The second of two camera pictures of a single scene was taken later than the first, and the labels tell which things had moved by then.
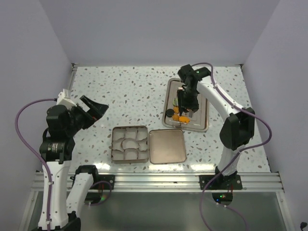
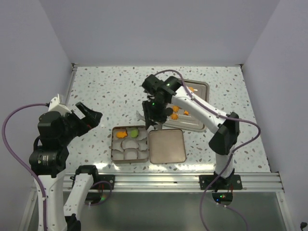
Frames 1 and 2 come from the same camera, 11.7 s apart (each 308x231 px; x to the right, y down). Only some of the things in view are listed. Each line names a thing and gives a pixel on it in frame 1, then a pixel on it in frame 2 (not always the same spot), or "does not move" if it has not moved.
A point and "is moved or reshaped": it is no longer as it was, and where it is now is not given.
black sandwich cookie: (170, 112) does not move
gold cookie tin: (129, 144) does not move
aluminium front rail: (134, 182) does not move
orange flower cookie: (176, 109) does not move
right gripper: (192, 106) to (149, 115)
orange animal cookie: (184, 119) to (121, 134)
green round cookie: (175, 101) is moved or reshaped
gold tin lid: (166, 146) does not move
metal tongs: (180, 96) is moved or reshaped
